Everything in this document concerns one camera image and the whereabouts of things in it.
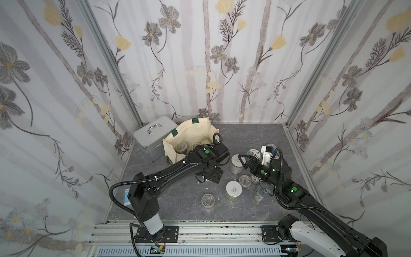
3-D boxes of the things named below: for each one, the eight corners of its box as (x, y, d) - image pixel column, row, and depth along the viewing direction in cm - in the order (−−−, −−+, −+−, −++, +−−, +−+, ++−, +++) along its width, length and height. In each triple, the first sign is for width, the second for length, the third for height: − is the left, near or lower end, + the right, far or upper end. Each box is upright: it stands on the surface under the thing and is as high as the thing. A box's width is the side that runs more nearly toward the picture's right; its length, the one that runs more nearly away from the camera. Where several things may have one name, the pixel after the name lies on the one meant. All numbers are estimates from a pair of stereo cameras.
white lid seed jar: (225, 202, 86) (227, 195, 78) (224, 187, 91) (226, 180, 84) (239, 202, 86) (243, 195, 78) (238, 187, 91) (240, 180, 84)
